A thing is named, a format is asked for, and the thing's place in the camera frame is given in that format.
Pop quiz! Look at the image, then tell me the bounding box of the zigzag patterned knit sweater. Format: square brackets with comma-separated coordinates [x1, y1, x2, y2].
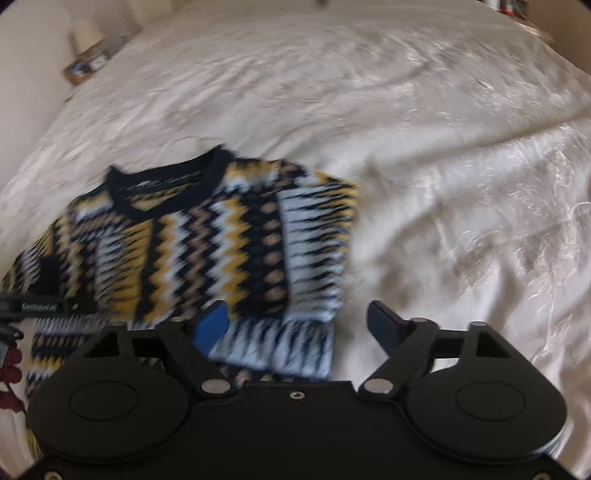
[0, 144, 361, 462]

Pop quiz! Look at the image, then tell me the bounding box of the white table lamp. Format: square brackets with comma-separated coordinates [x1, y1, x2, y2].
[68, 17, 106, 54]

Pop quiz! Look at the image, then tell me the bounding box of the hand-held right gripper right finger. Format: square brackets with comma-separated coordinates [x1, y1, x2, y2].
[359, 299, 513, 400]

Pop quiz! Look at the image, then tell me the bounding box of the wooden picture frame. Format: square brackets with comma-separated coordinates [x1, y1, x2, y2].
[62, 51, 112, 87]

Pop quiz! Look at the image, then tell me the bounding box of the white embroidered bedspread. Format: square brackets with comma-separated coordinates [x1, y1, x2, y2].
[0, 0, 591, 480]

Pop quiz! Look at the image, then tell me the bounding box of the dark red patterned cloth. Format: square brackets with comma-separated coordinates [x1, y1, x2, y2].
[0, 343, 25, 414]

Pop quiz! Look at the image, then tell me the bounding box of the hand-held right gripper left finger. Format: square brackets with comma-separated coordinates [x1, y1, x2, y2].
[84, 300, 231, 400]

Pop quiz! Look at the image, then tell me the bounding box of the row of books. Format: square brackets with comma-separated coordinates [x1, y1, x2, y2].
[487, 0, 533, 20]

